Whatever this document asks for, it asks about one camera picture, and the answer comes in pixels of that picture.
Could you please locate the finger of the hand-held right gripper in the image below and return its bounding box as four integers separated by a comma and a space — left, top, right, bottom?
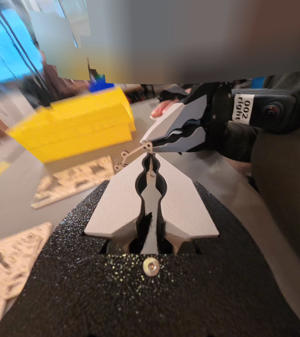
140, 94, 208, 145
151, 126, 206, 154

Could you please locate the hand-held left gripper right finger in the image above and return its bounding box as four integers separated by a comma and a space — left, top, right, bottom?
152, 153, 220, 250

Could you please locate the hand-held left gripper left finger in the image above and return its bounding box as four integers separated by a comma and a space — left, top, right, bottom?
84, 153, 151, 249

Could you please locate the wooden bicycle frame part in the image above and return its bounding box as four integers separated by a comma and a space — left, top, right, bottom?
114, 141, 157, 185

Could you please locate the wooden sheet with triangle cutouts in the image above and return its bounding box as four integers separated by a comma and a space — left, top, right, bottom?
31, 155, 116, 210

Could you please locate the wooden sheet with frame cutout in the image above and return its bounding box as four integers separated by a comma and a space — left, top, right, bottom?
0, 222, 53, 337

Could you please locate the person's right forearm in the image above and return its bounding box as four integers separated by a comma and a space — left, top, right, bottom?
213, 70, 300, 182

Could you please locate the person's right hand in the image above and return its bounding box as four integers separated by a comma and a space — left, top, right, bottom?
150, 100, 180, 119

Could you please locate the blue box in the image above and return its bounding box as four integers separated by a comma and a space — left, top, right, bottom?
89, 75, 115, 93

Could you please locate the person's leg in dark trousers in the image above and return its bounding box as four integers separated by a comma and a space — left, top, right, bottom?
250, 126, 300, 269

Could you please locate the yellow plastic bin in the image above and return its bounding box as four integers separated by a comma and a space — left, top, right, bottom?
6, 87, 137, 164

